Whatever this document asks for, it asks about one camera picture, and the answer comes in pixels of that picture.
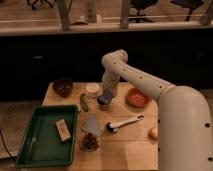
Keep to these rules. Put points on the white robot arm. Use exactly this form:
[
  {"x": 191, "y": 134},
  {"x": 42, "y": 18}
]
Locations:
[{"x": 185, "y": 134}]

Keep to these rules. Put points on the grey cloth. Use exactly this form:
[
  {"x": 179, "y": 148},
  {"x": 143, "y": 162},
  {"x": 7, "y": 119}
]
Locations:
[{"x": 91, "y": 125}]

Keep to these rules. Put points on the white handled dish brush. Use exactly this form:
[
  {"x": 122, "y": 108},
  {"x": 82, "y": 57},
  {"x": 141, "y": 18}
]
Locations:
[{"x": 114, "y": 127}]

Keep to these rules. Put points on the wooden block sponge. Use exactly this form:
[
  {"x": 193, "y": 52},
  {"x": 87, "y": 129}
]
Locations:
[{"x": 63, "y": 130}]

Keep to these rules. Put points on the blue grey gripper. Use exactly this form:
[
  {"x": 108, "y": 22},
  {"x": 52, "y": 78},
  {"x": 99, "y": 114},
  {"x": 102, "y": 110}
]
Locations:
[{"x": 105, "y": 99}]

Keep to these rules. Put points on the white round cup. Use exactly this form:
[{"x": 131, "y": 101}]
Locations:
[{"x": 92, "y": 90}]

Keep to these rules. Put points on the pine cone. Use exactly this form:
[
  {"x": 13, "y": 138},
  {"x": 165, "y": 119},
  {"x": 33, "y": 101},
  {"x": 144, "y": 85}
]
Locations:
[{"x": 89, "y": 143}]

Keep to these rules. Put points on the orange bowl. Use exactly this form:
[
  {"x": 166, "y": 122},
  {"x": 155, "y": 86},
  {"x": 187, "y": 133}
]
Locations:
[{"x": 136, "y": 98}]

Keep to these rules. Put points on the dark red bowl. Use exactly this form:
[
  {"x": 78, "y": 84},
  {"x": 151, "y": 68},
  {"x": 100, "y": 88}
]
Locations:
[{"x": 63, "y": 87}]

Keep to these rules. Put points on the green plastic tray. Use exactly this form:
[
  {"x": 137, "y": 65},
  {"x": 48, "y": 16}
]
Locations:
[{"x": 41, "y": 145}]

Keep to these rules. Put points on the green cucumber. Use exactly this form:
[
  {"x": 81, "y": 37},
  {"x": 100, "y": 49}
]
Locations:
[{"x": 83, "y": 103}]

